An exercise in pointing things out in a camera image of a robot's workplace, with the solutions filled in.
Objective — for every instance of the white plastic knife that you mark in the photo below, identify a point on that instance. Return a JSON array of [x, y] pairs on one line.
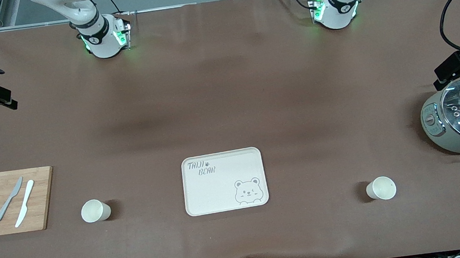
[[25, 202]]

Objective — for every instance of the grey plastic knife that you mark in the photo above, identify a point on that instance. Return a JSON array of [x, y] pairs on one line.
[[8, 201]]

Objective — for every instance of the wooden cutting board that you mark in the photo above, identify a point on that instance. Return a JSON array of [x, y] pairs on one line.
[[43, 202]]

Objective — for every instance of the white IKEA cup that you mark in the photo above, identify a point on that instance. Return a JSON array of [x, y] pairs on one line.
[[383, 188], [92, 211]]

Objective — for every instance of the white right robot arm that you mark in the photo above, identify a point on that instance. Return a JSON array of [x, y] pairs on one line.
[[95, 29]]

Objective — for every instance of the beige bear print tray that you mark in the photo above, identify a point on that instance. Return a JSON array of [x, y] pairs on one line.
[[224, 190]]

